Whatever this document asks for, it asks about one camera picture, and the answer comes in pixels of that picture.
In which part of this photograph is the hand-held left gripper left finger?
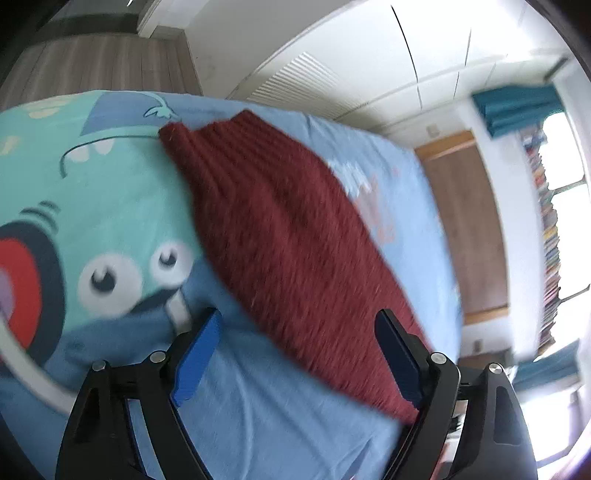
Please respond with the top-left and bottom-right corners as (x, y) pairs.
(55, 307), (225, 480)

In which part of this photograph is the window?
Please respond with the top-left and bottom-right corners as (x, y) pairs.
(540, 108), (591, 467)

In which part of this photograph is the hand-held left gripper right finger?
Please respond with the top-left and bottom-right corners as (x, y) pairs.
(374, 309), (539, 480)

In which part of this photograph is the wooden headboard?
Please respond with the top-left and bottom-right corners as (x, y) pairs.
(414, 130), (509, 326)

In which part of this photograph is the blue cartoon print bed sheet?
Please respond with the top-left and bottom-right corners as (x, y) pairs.
(0, 90), (465, 480)

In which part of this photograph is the dark red knitted sweater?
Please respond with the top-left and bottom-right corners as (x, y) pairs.
(158, 110), (435, 424)

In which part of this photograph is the row of books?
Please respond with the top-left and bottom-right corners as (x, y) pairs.
(519, 124), (564, 356)

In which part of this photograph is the teal curtain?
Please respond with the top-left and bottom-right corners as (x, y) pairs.
(512, 340), (581, 393)
(471, 83), (566, 139)

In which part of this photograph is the white wardrobe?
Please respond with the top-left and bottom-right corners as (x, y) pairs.
(185, 0), (548, 137)

